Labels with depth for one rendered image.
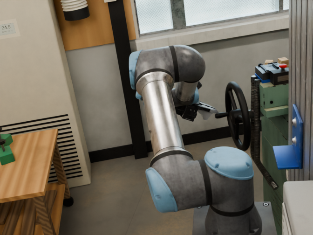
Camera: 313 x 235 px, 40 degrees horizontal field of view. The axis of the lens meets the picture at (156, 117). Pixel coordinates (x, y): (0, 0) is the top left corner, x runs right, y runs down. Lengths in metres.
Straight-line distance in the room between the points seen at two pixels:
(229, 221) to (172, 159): 0.21
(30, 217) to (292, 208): 2.02
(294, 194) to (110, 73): 2.42
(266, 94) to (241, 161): 0.66
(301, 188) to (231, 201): 0.45
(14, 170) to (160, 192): 1.36
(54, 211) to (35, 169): 0.36
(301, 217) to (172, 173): 0.51
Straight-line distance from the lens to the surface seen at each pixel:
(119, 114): 3.09
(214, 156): 1.09
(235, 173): 1.06
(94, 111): 3.07
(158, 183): 1.06
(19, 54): 2.65
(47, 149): 2.42
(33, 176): 2.22
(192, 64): 1.33
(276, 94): 1.72
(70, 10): 2.68
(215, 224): 1.17
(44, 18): 2.58
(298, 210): 0.63
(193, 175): 1.06
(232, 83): 1.77
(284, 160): 0.79
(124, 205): 2.74
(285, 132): 1.84
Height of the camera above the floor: 1.62
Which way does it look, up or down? 26 degrees down
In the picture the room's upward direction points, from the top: 8 degrees counter-clockwise
